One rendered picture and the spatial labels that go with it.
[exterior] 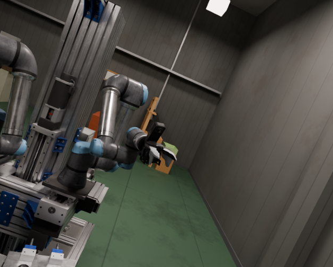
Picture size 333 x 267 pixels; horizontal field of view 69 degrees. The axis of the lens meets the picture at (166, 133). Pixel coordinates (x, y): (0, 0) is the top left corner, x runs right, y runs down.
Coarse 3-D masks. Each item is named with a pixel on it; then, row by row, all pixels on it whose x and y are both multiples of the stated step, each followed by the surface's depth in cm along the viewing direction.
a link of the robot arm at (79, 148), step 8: (80, 144) 126; (88, 144) 130; (72, 152) 126; (80, 152) 124; (88, 152) 125; (72, 160) 125; (80, 160) 124; (88, 160) 126; (96, 160) 128; (80, 168) 126
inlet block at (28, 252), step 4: (32, 240) 104; (32, 244) 102; (24, 248) 95; (28, 248) 96; (32, 248) 99; (24, 252) 94; (28, 252) 94; (32, 252) 95; (20, 256) 92; (24, 256) 93; (28, 256) 93; (32, 256) 94; (20, 260) 93; (24, 260) 93; (28, 260) 94; (32, 260) 94
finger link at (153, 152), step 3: (150, 147) 90; (153, 147) 91; (150, 150) 87; (153, 150) 86; (156, 150) 88; (150, 153) 87; (153, 153) 86; (156, 153) 85; (150, 156) 89; (153, 156) 86; (156, 156) 84; (159, 156) 84; (150, 159) 88; (150, 162) 87
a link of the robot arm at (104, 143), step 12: (108, 84) 119; (120, 84) 122; (108, 96) 116; (108, 108) 113; (108, 120) 110; (108, 132) 107; (96, 144) 101; (108, 144) 104; (96, 156) 104; (108, 156) 105
